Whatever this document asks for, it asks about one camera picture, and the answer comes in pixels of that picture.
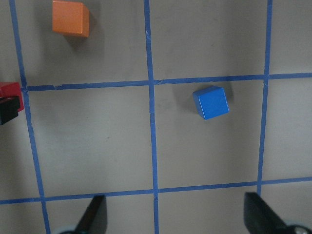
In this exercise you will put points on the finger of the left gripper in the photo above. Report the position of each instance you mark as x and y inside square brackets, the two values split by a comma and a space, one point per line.
[9, 108]

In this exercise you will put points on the blue wooden block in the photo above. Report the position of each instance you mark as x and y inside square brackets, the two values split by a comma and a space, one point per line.
[211, 102]

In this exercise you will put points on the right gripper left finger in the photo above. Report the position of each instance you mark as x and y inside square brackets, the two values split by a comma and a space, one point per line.
[94, 219]

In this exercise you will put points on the red wooden block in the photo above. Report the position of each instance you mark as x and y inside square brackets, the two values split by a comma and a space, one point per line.
[11, 89]

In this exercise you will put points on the orange wooden block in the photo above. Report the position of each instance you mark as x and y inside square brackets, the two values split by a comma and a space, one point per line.
[70, 18]

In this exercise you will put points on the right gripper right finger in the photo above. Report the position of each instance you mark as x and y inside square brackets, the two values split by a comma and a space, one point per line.
[259, 218]

